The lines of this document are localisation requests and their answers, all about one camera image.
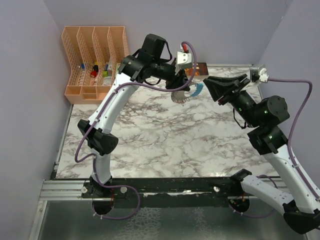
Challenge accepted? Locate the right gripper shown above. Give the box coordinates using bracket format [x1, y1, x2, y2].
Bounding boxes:
[203, 73, 260, 127]

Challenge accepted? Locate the red round bottle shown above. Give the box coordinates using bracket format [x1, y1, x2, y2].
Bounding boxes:
[90, 70, 98, 78]

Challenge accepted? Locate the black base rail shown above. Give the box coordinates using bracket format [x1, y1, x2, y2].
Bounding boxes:
[41, 171, 249, 209]

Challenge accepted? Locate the metal keyring holder blue handle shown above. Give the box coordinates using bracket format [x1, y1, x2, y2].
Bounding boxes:
[170, 82, 204, 105]

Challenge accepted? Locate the brown book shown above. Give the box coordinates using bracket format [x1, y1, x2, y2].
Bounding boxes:
[185, 62, 209, 78]

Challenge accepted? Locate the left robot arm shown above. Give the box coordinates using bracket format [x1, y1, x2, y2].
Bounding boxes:
[77, 33, 197, 198]

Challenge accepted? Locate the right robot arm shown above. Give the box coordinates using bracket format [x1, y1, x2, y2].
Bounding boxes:
[203, 74, 320, 235]

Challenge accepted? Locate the green white box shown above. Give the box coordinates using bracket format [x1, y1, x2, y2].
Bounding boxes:
[115, 63, 121, 76]

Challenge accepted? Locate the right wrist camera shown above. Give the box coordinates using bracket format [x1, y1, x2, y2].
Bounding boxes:
[249, 63, 269, 83]

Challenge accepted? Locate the orange plastic file organizer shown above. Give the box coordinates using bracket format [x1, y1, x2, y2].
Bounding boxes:
[61, 26, 129, 105]

